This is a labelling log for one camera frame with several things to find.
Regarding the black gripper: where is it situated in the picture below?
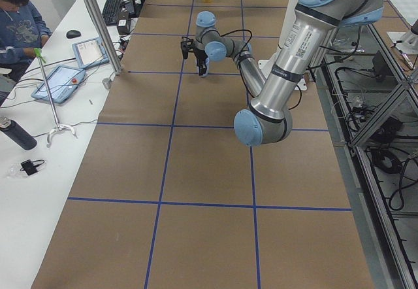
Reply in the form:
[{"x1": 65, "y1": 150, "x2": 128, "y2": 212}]
[{"x1": 195, "y1": 49, "x2": 209, "y2": 77}]

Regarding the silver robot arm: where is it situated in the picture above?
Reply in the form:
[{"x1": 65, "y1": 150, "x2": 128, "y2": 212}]
[{"x1": 195, "y1": 0, "x2": 383, "y2": 146}]

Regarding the black keyboard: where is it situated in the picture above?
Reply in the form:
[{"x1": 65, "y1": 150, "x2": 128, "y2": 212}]
[{"x1": 102, "y1": 0, "x2": 123, "y2": 26}]

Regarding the upper blue teach pendant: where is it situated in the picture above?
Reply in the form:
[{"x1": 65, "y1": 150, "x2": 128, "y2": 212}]
[{"x1": 72, "y1": 37, "x2": 109, "y2": 69}]

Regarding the blue teach pendant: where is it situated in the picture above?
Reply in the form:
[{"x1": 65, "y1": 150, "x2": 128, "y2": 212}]
[
  {"x1": 72, "y1": 37, "x2": 109, "y2": 69},
  {"x1": 47, "y1": 65, "x2": 86, "y2": 104}
]

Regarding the black computer mouse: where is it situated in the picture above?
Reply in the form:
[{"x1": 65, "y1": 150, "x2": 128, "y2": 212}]
[{"x1": 66, "y1": 29, "x2": 81, "y2": 39}]

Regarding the lower blue teach pendant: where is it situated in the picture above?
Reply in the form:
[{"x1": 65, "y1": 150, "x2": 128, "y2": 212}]
[{"x1": 47, "y1": 65, "x2": 86, "y2": 104}]

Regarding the metal reacher grabber tool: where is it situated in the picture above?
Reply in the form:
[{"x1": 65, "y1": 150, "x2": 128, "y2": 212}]
[{"x1": 34, "y1": 48, "x2": 77, "y2": 148}]

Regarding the person in blue hoodie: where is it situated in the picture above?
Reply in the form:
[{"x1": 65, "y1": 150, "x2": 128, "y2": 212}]
[{"x1": 1, "y1": 0, "x2": 52, "y2": 82}]

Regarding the black water bottle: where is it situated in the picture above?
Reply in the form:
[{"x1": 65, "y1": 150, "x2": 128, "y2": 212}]
[{"x1": 1, "y1": 116, "x2": 37, "y2": 150}]

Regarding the small black adapter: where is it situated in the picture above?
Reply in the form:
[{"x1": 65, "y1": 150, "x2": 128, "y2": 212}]
[{"x1": 20, "y1": 160, "x2": 45, "y2": 176}]

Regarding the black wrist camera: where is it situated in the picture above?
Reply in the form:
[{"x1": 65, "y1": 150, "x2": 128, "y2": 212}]
[{"x1": 180, "y1": 36, "x2": 195, "y2": 60}]

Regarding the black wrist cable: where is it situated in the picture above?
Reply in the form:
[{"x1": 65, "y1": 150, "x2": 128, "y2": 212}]
[{"x1": 218, "y1": 29, "x2": 254, "y2": 64}]

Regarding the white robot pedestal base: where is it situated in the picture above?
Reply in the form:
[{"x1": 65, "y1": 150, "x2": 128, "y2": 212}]
[{"x1": 258, "y1": 0, "x2": 298, "y2": 78}]

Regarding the aluminium frame post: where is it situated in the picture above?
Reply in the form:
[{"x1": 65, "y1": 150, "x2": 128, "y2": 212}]
[{"x1": 84, "y1": 0, "x2": 122, "y2": 75}]

